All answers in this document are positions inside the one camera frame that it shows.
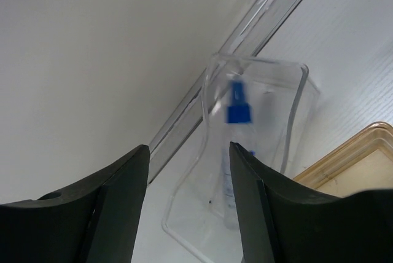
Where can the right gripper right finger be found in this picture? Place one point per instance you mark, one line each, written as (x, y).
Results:
(281, 220)

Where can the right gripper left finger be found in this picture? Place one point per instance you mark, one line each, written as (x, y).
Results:
(92, 220)

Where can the clear plastic container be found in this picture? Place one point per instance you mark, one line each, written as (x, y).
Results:
(261, 104)

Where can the clear blue-capped glue pen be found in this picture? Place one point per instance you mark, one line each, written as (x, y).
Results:
(238, 128)

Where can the amber plastic container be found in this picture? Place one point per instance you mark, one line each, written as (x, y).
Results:
(363, 162)

